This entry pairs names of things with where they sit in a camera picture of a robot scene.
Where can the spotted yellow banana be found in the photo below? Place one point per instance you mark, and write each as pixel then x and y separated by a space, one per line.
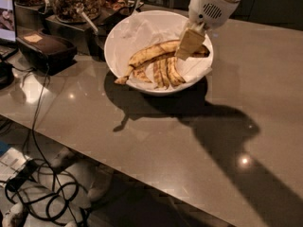
pixel 148 55

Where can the white bowl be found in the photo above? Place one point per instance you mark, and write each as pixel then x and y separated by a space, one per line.
pixel 148 28

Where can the white paper liner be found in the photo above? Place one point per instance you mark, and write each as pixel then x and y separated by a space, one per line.
pixel 140 51

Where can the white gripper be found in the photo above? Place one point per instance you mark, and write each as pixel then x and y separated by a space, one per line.
pixel 208 8

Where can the white scoop handle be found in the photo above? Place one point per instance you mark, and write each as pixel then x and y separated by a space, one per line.
pixel 83 15

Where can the dark tray with snacks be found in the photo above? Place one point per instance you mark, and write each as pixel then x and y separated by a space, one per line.
pixel 113 11

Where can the banana bunch in bowl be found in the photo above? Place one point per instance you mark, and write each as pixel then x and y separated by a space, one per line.
pixel 165 74

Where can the papers on floor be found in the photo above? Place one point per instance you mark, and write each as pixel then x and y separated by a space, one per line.
pixel 11 163

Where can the black rounded device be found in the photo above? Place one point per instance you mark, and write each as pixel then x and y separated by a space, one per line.
pixel 47 53

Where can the white chair base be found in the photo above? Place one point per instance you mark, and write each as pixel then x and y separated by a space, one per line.
pixel 57 197

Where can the laptop screen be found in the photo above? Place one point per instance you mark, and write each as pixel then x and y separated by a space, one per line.
pixel 8 32

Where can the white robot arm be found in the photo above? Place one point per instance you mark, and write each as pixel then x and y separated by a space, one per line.
pixel 203 15

